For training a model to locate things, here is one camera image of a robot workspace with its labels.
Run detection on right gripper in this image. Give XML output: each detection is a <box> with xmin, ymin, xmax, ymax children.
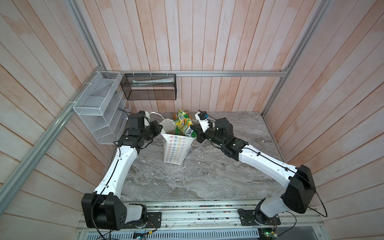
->
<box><xmin>190</xmin><ymin>123</ymin><xmax>225</xmax><ymax>149</ymax></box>

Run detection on white paper bag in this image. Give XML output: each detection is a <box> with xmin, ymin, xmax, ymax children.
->
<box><xmin>150</xmin><ymin>112</ymin><xmax>197</xmax><ymax>165</ymax></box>

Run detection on green Spring Tea candy bag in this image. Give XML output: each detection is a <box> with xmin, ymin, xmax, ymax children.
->
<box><xmin>173</xmin><ymin>110</ymin><xmax>197</xmax><ymax>138</ymax></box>

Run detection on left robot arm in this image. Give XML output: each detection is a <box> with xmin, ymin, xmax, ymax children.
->
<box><xmin>81</xmin><ymin>111</ymin><xmax>163</xmax><ymax>231</ymax></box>

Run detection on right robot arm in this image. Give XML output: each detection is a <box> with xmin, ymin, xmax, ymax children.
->
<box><xmin>192</xmin><ymin>112</ymin><xmax>317</xmax><ymax>225</ymax></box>

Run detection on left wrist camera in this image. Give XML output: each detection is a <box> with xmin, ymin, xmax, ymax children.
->
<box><xmin>139</xmin><ymin>111</ymin><xmax>151</xmax><ymax>127</ymax></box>

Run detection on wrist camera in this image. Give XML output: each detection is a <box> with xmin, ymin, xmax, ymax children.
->
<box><xmin>139</xmin><ymin>111</ymin><xmax>151</xmax><ymax>127</ymax></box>
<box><xmin>195</xmin><ymin>110</ymin><xmax>213</xmax><ymax>133</ymax></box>

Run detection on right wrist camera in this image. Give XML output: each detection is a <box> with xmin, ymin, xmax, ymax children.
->
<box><xmin>195</xmin><ymin>110</ymin><xmax>213</xmax><ymax>133</ymax></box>

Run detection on black mesh wall basket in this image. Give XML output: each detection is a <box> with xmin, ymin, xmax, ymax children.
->
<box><xmin>120</xmin><ymin>73</ymin><xmax>177</xmax><ymax>101</ymax></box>

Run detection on white wire mesh shelf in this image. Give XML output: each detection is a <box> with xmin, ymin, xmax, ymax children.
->
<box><xmin>74</xmin><ymin>71</ymin><xmax>127</xmax><ymax>145</ymax></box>

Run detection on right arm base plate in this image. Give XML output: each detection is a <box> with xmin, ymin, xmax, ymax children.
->
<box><xmin>237</xmin><ymin>209</ymin><xmax>281</xmax><ymax>226</ymax></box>

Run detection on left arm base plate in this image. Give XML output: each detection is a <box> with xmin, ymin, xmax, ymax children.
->
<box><xmin>122</xmin><ymin>212</ymin><xmax>162</xmax><ymax>230</ymax></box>

